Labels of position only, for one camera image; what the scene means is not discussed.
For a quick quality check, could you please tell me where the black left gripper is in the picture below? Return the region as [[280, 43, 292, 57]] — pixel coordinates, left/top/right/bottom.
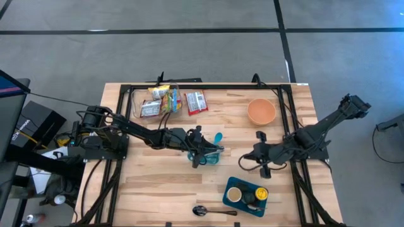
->
[[162, 126, 225, 169]]

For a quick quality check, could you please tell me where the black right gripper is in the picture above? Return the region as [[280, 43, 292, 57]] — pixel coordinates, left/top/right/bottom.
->
[[242, 140, 299, 180]]

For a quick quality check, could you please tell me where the teal plastic container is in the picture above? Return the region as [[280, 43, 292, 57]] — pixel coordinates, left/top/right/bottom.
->
[[187, 147, 222, 165]]

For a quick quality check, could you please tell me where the light blue plastic spoon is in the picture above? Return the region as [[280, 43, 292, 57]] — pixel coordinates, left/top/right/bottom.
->
[[211, 132, 223, 148]]

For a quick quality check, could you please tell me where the jar with yellow lid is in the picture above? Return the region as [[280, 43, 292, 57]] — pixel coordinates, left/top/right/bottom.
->
[[254, 186, 270, 202]]

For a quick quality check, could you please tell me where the glass jar tan lid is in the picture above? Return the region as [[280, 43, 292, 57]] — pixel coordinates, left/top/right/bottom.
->
[[226, 186, 243, 204]]

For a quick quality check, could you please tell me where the dark blue plastic tray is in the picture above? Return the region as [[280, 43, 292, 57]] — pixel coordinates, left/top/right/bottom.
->
[[222, 176, 270, 218]]

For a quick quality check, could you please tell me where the red barcode ramen packet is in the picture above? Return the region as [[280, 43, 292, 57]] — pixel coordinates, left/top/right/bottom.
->
[[184, 90, 209, 116]]

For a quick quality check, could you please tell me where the black spoon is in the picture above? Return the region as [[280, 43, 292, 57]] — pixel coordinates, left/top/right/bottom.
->
[[192, 205, 238, 218]]

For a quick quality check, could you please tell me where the blue striped ramen packet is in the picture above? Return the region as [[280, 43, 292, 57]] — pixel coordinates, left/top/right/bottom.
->
[[172, 88, 183, 113]]

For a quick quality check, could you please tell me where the green red ramen packet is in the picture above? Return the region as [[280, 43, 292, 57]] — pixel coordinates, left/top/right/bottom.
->
[[159, 93, 174, 116]]

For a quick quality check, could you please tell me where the red yellow Maruchan ramen packet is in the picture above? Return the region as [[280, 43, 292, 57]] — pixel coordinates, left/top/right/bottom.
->
[[140, 100, 162, 118]]

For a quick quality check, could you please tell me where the yellow white ramen packet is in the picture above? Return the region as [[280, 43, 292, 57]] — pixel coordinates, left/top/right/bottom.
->
[[148, 84, 170, 101]]

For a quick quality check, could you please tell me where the orange bowl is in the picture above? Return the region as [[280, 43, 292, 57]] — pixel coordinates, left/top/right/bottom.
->
[[247, 98, 277, 126]]

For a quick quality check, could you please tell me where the black bar behind table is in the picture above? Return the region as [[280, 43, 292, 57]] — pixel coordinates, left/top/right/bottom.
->
[[145, 77, 203, 84]]

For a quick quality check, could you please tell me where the clear plastic bin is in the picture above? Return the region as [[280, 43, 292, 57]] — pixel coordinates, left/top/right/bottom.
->
[[132, 83, 184, 122]]

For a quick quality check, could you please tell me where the white paper sheet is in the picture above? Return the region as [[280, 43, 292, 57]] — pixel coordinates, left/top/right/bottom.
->
[[30, 146, 69, 195]]

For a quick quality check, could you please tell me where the black equipment box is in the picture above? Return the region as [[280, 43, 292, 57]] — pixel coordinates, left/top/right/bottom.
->
[[12, 100, 68, 149]]

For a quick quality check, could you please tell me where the silver can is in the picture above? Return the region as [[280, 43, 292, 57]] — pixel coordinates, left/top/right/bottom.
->
[[25, 213, 46, 224]]

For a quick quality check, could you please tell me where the computer monitor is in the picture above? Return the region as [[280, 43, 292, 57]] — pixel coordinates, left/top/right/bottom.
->
[[0, 69, 32, 163]]

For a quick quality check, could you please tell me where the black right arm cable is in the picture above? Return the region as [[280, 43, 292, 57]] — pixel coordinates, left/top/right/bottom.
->
[[237, 154, 285, 173]]

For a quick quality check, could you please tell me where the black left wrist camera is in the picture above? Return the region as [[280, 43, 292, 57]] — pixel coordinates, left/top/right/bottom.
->
[[186, 125, 203, 139]]

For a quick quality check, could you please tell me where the black aluminium table frame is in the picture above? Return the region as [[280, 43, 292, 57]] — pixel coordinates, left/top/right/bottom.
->
[[68, 82, 347, 227]]

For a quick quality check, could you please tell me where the thin black floor cable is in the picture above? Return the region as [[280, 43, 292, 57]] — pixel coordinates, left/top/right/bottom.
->
[[29, 92, 92, 108]]

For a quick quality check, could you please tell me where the yellow cable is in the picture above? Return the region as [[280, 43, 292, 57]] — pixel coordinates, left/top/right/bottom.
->
[[18, 129, 50, 149]]

